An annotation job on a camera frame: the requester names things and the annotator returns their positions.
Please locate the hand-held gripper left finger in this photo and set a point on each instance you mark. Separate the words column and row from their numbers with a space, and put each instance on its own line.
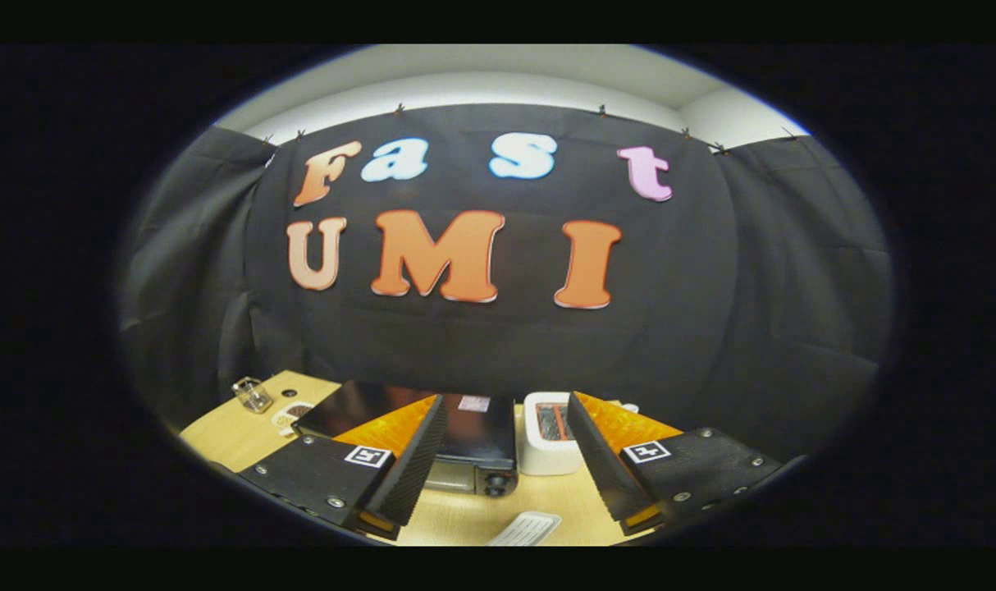
column 416, row 468

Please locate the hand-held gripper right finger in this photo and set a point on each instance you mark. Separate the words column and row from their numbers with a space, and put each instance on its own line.
column 596, row 464

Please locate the black toaster oven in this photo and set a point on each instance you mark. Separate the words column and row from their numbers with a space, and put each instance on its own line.
column 482, row 435

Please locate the white pop-up toaster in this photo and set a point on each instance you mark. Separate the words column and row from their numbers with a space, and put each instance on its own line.
column 539, row 455

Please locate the white ribbed plastic tray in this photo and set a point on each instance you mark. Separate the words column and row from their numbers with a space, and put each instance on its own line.
column 527, row 529

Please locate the small white flat item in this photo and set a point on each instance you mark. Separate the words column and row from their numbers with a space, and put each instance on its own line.
column 289, row 417

